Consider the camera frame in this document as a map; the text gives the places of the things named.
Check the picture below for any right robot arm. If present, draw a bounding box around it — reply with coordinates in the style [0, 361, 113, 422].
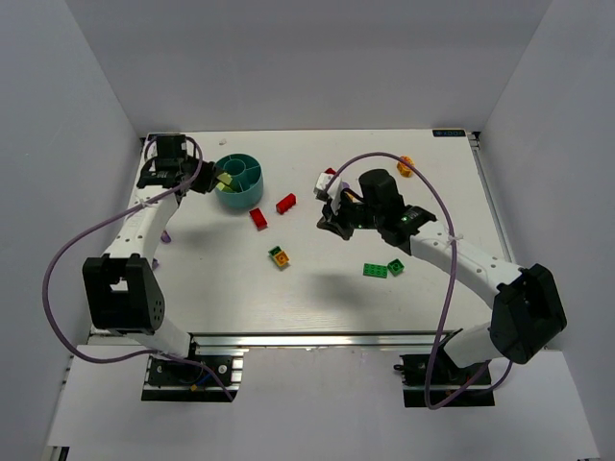
[314, 169, 567, 369]

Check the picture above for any aluminium right table rail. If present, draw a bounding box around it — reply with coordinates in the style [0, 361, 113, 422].
[467, 132, 516, 262]

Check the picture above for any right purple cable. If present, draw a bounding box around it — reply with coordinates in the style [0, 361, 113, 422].
[324, 152, 513, 410]

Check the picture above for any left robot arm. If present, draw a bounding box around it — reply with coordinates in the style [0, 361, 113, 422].
[83, 133, 222, 359]

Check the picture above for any green flat lego plate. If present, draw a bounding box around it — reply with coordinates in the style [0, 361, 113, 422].
[362, 263, 388, 279]

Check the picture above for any orange patterned round lego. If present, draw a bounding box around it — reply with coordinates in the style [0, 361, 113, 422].
[397, 156, 414, 178]

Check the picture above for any aluminium table rail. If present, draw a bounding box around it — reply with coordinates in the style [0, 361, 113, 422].
[467, 132, 516, 262]
[88, 329, 462, 351]

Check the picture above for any teal divided round container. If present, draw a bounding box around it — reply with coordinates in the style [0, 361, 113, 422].
[214, 153, 264, 209]

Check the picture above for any orange square lego brick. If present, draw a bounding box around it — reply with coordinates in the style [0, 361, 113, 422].
[272, 251, 289, 269]

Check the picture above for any aluminium front table rail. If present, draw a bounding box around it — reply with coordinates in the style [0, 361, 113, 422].
[88, 329, 462, 351]

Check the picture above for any green small lego brick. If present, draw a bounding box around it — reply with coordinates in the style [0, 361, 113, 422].
[387, 258, 405, 277]

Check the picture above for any right table logo sticker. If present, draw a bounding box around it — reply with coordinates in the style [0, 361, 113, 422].
[431, 129, 466, 137]

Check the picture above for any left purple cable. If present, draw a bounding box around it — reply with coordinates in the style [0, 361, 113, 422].
[41, 135, 237, 402]

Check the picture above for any light green square lego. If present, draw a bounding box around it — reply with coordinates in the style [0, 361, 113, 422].
[216, 172, 233, 189]

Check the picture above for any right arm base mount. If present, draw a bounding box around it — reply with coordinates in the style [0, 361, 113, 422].
[393, 353, 495, 408]

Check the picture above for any purple patterned lego brick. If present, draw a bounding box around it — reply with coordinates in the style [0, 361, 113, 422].
[160, 230, 172, 244]

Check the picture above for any light green curved lego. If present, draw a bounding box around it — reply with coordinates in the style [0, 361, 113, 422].
[217, 184, 240, 194]

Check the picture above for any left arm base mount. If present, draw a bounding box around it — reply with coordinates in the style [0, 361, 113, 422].
[141, 355, 242, 402]

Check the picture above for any red flat lego brick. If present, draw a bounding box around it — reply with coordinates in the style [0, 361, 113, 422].
[249, 207, 268, 231]

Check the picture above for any purple cable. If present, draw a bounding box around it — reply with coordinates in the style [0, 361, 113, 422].
[324, 152, 513, 410]
[41, 135, 237, 402]

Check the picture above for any red long lego brick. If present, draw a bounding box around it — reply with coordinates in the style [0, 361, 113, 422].
[276, 193, 297, 215]

